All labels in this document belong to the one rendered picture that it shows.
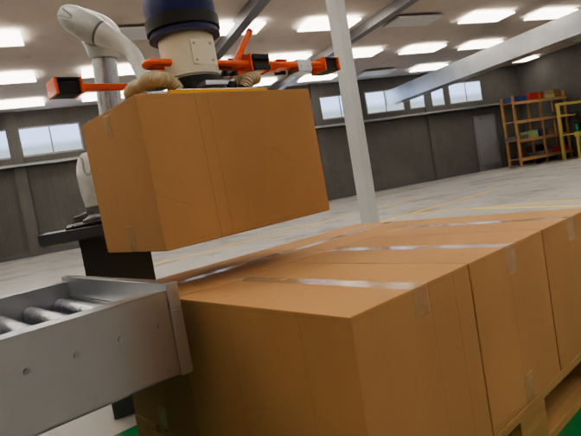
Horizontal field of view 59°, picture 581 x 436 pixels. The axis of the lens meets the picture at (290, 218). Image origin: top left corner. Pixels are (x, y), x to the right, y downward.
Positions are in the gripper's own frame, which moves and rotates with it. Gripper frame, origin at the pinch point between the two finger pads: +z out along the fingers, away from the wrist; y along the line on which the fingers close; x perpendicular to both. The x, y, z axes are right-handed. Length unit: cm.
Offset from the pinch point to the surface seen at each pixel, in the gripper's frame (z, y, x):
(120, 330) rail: 33, 66, 77
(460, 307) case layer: 77, 74, 22
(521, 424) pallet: 78, 109, 3
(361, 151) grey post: -160, 24, -244
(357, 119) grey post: -160, -5, -245
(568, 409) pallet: 77, 118, -27
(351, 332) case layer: 77, 68, 56
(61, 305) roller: -25, 66, 70
